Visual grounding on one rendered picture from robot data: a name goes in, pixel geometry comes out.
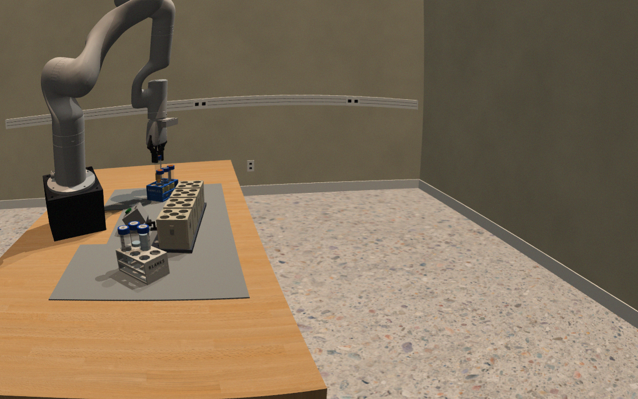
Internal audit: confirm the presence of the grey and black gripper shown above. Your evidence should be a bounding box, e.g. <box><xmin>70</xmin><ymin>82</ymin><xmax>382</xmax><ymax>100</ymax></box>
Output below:
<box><xmin>146</xmin><ymin>120</ymin><xmax>167</xmax><ymax>163</ymax></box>

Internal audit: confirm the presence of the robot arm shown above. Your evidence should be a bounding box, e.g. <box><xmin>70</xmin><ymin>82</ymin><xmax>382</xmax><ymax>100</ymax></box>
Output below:
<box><xmin>41</xmin><ymin>0</ymin><xmax>178</xmax><ymax>195</ymax></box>

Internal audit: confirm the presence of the beige tube rack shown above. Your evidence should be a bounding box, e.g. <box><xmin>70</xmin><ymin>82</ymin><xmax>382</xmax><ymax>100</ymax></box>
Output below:
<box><xmin>117</xmin><ymin>244</ymin><xmax>170</xmax><ymax>285</ymax></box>

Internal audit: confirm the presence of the blue tube rack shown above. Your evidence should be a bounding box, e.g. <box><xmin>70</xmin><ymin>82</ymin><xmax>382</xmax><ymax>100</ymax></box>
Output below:
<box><xmin>146</xmin><ymin>179</ymin><xmax>178</xmax><ymax>202</ymax></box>

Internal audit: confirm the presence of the beige bucket adapter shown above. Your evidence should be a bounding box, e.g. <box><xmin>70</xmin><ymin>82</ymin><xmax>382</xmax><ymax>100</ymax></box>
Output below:
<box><xmin>170</xmin><ymin>188</ymin><xmax>201</xmax><ymax>221</ymax></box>
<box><xmin>156</xmin><ymin>209</ymin><xmax>194</xmax><ymax>249</ymax></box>
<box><xmin>175</xmin><ymin>180</ymin><xmax>204</xmax><ymax>211</ymax></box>
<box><xmin>163</xmin><ymin>198</ymin><xmax>198</xmax><ymax>234</ymax></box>

